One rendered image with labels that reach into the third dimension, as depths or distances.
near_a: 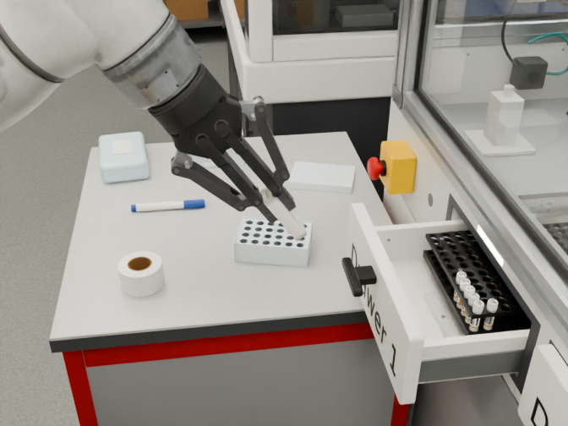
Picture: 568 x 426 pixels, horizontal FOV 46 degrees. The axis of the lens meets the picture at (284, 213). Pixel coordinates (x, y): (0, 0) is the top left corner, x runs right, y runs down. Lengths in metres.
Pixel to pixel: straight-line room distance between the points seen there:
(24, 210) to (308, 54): 1.64
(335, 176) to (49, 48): 0.81
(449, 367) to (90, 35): 0.54
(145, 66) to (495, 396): 0.61
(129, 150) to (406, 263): 0.66
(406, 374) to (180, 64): 0.42
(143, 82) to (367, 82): 1.02
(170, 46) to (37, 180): 2.45
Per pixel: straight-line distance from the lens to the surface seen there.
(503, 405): 0.94
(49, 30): 0.65
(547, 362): 0.77
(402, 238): 1.00
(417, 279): 0.99
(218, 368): 1.10
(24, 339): 2.25
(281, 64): 1.57
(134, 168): 1.38
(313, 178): 1.34
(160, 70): 0.66
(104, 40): 0.65
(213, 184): 0.75
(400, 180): 1.16
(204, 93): 0.69
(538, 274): 0.79
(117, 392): 1.14
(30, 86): 0.69
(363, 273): 0.87
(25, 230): 2.76
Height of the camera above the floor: 1.44
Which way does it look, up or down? 32 degrees down
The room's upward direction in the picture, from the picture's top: straight up
